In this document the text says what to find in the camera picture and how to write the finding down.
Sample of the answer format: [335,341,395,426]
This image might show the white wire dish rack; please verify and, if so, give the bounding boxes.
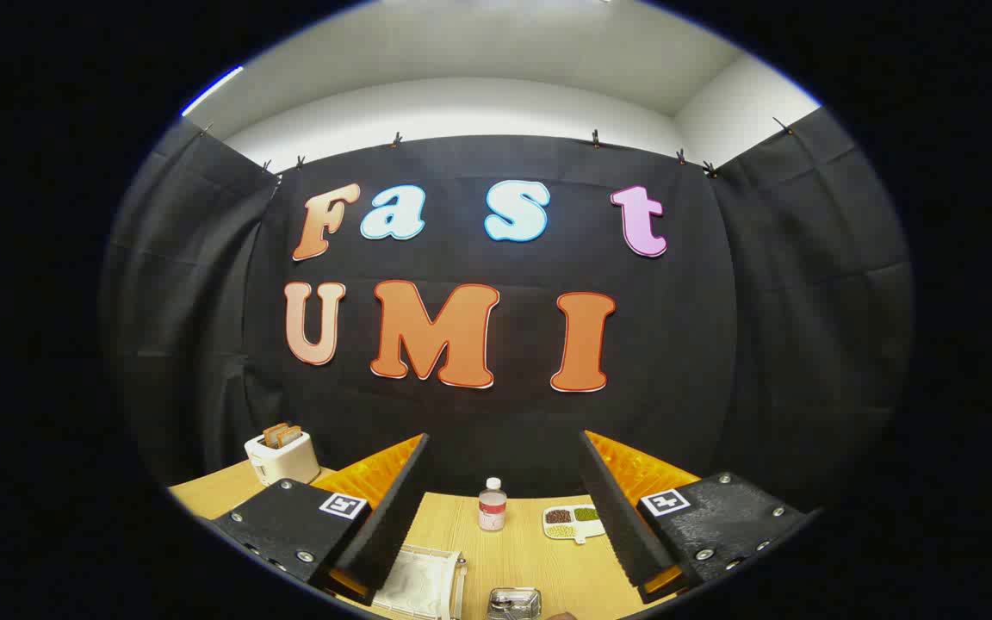
[371,544,468,620]

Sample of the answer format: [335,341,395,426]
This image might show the white divided dish with beans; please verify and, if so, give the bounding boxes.
[542,505,607,545]

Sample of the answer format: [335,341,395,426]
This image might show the clear bottle with red label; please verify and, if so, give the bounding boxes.
[478,477,508,532]

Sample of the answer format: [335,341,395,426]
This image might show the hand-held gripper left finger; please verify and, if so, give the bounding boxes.
[210,433,431,605]

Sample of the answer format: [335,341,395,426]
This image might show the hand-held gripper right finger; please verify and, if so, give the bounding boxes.
[580,431,811,604]

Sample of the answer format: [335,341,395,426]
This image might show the metal wire basket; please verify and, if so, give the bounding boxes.
[487,587,543,620]

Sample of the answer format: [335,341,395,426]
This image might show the cream toaster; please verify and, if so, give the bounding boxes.
[244,428,321,487]

